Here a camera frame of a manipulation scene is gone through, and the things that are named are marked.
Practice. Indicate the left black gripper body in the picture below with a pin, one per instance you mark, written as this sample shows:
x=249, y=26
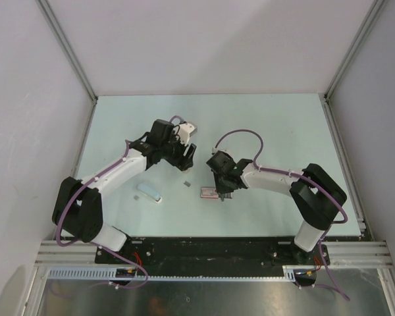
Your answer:
x=173, y=151

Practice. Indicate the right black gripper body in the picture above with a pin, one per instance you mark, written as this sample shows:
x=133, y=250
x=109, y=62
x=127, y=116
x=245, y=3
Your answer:
x=222, y=186

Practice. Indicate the light blue stapler cover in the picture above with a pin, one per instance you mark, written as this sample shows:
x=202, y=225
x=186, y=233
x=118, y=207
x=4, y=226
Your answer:
x=150, y=192

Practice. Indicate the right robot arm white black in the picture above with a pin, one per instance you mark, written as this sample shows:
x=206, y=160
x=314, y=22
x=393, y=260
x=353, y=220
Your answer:
x=317, y=196

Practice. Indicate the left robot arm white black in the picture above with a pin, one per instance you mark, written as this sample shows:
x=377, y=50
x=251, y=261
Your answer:
x=79, y=206

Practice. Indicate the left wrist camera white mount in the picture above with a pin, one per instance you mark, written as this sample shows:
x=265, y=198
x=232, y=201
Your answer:
x=185, y=131

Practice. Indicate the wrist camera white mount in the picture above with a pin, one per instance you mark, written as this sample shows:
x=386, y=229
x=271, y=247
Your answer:
x=215, y=150
x=185, y=131

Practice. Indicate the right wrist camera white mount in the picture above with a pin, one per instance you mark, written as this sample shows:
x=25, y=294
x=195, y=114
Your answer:
x=215, y=150

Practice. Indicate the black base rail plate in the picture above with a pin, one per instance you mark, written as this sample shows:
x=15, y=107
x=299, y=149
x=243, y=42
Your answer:
x=210, y=257

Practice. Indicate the right aluminium corner post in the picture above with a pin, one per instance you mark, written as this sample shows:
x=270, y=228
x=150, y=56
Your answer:
x=367, y=25

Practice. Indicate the aluminium corner post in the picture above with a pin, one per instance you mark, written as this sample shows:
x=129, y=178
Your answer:
x=367, y=25
x=57, y=30

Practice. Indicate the aluminium front frame rail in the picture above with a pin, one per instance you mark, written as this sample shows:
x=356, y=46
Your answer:
x=50, y=254

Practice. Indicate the left aluminium corner post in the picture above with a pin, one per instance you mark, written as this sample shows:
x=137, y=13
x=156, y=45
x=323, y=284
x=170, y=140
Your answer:
x=57, y=30

